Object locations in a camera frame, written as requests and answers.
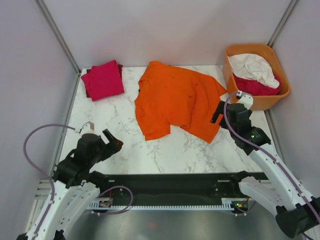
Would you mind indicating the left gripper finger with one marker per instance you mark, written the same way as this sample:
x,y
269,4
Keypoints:
x,y
114,146
110,139

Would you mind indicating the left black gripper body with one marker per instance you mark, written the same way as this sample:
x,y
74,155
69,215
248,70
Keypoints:
x,y
97,157

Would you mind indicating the white t shirt in basket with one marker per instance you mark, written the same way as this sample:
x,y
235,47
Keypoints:
x,y
251,66

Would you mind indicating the left corner aluminium post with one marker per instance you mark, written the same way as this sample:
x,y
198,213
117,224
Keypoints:
x,y
44,10

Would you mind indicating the orange t shirt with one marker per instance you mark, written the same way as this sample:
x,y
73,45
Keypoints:
x,y
174,96

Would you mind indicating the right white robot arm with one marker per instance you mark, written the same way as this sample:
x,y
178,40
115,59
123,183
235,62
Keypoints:
x,y
295,209

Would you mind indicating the corner aluminium post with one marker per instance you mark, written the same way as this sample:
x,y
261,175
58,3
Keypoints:
x,y
282,22
44,10

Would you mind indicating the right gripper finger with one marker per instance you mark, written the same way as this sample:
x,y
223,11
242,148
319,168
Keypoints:
x,y
222,123
221,110

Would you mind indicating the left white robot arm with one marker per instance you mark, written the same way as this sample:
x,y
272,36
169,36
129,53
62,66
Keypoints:
x,y
74,186

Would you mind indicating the folded pink t shirt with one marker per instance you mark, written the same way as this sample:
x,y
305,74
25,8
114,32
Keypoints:
x,y
105,80

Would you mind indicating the white slotted cable duct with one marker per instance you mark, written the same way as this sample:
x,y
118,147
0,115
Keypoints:
x,y
99,205

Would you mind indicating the orange plastic basket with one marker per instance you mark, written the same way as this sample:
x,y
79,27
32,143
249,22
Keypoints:
x,y
260,102

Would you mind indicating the right corner aluminium post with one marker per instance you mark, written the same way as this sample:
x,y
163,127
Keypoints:
x,y
282,22

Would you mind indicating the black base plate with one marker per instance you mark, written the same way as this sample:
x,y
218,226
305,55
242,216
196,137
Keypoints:
x,y
172,190

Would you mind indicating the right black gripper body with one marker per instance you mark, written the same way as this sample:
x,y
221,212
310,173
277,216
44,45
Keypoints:
x,y
223,123

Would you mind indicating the crimson t shirt in basket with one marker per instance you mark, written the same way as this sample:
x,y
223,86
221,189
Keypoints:
x,y
255,88

